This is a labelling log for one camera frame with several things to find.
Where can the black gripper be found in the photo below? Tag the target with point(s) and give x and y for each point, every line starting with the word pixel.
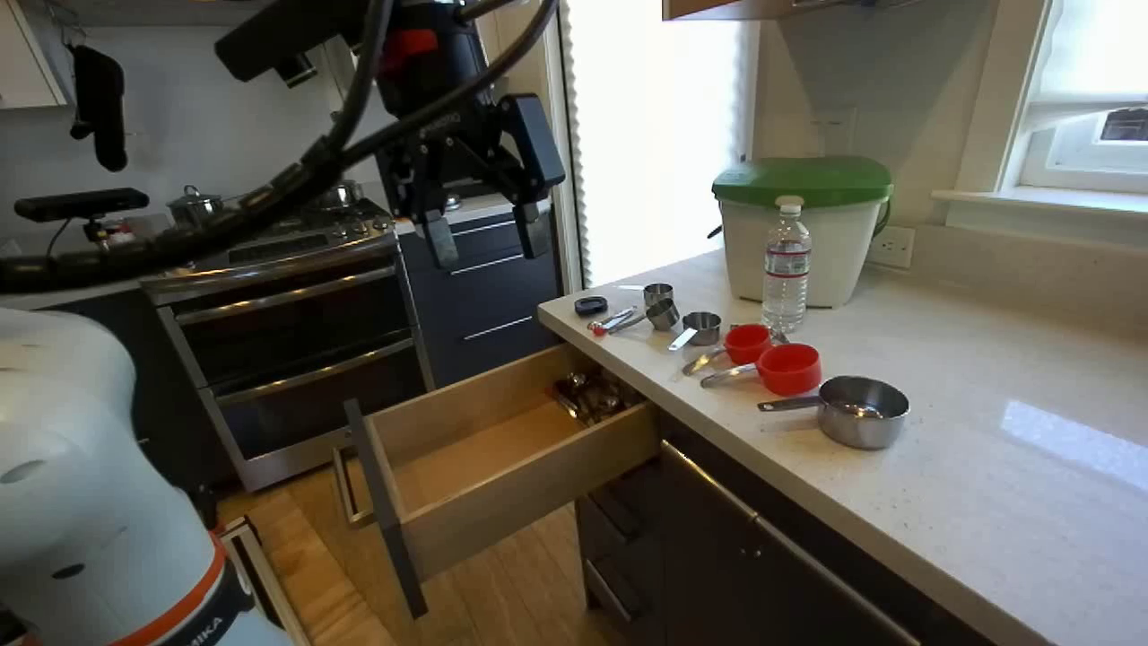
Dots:
pixel 456 125

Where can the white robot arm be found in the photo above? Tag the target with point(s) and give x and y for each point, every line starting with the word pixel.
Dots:
pixel 98 548

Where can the small steel measuring cup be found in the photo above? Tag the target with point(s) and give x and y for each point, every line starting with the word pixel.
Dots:
pixel 663 307

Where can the medium steel measuring cup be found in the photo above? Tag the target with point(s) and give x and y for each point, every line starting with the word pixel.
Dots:
pixel 697 330

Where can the open wooden drawer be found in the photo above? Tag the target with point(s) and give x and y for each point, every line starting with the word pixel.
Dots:
pixel 476 460

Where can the small red measuring cup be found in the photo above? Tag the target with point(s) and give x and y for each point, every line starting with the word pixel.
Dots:
pixel 740 344

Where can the large red measuring cup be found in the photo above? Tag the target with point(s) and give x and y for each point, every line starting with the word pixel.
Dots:
pixel 783 373

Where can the dark kitchen cabinet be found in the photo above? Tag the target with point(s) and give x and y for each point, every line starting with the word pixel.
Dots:
pixel 694 551

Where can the large steel measuring cup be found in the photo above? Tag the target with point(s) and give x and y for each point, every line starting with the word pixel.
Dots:
pixel 852 412

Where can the black round lid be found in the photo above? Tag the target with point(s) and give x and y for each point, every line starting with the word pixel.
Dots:
pixel 588 307

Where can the stainless steel oven range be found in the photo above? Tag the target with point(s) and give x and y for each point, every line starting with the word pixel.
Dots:
pixel 244 368

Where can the steel kettle on stove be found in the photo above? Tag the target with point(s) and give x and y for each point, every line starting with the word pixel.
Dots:
pixel 196 208

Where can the clear plastic water bottle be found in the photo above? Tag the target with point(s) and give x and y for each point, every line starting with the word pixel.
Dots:
pixel 788 267

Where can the white bin with green lid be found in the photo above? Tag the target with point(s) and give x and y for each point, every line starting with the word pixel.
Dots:
pixel 844 208

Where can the black oven mitt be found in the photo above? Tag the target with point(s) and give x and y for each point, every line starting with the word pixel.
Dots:
pixel 98 106

